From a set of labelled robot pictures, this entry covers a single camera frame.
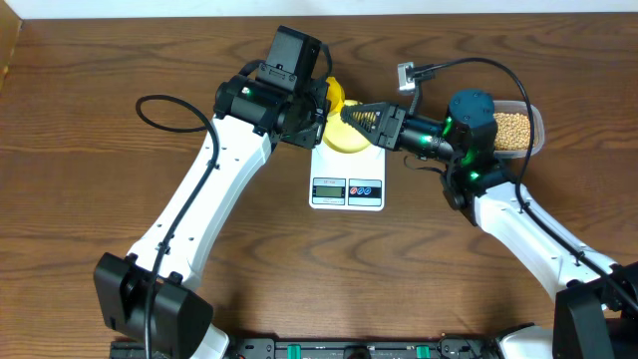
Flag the clear plastic container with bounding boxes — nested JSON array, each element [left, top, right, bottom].
[[493, 100, 545, 160]]

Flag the yellow measuring scoop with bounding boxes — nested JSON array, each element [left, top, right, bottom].
[[327, 77, 363, 115]]

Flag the soybeans pile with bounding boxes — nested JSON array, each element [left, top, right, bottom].
[[494, 113, 530, 151]]

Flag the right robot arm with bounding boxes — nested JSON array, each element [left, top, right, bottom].
[[340, 89, 637, 358]]

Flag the white digital kitchen scale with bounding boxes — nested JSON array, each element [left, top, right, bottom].
[[308, 144, 386, 211]]

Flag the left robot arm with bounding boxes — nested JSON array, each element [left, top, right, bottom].
[[94, 26, 330, 358]]

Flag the yellow bowl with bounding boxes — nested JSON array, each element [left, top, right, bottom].
[[323, 111, 370, 154]]

